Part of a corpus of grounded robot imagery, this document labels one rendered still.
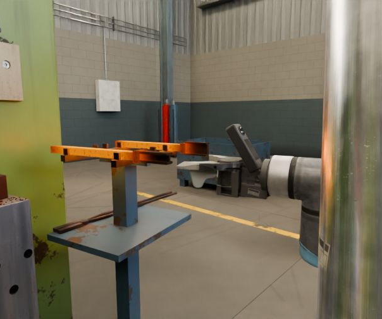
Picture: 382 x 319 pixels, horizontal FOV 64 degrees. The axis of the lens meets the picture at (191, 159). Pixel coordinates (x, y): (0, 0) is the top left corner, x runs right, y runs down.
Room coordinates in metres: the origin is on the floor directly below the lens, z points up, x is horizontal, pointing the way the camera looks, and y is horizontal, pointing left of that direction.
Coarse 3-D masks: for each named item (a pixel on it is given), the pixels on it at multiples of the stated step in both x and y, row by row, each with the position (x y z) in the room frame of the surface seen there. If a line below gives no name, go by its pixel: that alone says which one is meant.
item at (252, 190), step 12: (228, 168) 0.67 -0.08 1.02; (240, 168) 0.67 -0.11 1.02; (264, 168) 0.64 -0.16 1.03; (228, 180) 0.68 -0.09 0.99; (240, 180) 0.67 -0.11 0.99; (252, 180) 0.67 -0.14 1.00; (264, 180) 0.63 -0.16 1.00; (216, 192) 0.68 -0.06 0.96; (228, 192) 0.68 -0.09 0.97; (240, 192) 0.67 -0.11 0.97; (252, 192) 0.66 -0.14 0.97; (264, 192) 0.65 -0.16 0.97
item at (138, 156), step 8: (56, 152) 0.98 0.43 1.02; (72, 152) 0.94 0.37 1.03; (80, 152) 0.92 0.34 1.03; (88, 152) 0.91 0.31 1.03; (96, 152) 0.89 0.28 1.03; (104, 152) 0.87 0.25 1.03; (112, 152) 0.86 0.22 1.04; (120, 152) 0.85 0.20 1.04; (128, 152) 0.83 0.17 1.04; (136, 152) 0.81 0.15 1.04; (144, 152) 0.81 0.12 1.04; (152, 152) 0.80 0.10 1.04; (160, 152) 0.80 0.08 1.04; (168, 152) 0.80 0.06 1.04; (136, 160) 0.81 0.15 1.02; (144, 160) 0.81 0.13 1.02; (152, 160) 0.81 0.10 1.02; (160, 160) 0.80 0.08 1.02; (168, 160) 0.78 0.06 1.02
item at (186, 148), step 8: (128, 144) 1.14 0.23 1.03; (136, 144) 1.12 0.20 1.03; (144, 144) 1.10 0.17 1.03; (152, 144) 1.09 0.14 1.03; (160, 144) 1.07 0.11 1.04; (168, 144) 1.05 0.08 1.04; (176, 144) 1.04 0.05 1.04; (184, 144) 1.02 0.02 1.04; (192, 144) 1.02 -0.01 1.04; (200, 144) 1.00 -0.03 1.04; (208, 144) 1.00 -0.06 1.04; (184, 152) 1.02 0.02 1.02; (192, 152) 1.02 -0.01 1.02; (200, 152) 1.00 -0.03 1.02; (208, 152) 1.00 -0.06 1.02
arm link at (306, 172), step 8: (296, 160) 0.62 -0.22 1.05; (304, 160) 0.61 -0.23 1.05; (312, 160) 0.61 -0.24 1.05; (320, 160) 0.60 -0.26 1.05; (296, 168) 0.60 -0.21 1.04; (304, 168) 0.59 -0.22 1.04; (312, 168) 0.59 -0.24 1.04; (320, 168) 0.58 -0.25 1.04; (288, 176) 0.60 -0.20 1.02; (296, 176) 0.59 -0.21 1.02; (304, 176) 0.59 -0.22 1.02; (312, 176) 0.58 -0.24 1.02; (320, 176) 0.57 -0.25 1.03; (288, 184) 0.60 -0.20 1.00; (296, 184) 0.59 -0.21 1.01; (304, 184) 0.58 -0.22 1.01; (312, 184) 0.58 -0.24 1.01; (320, 184) 0.57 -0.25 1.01; (288, 192) 0.60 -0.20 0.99; (296, 192) 0.60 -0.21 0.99; (304, 192) 0.59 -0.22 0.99; (312, 192) 0.58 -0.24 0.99; (304, 200) 0.60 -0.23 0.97; (312, 200) 0.58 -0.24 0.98; (312, 208) 0.58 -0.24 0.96
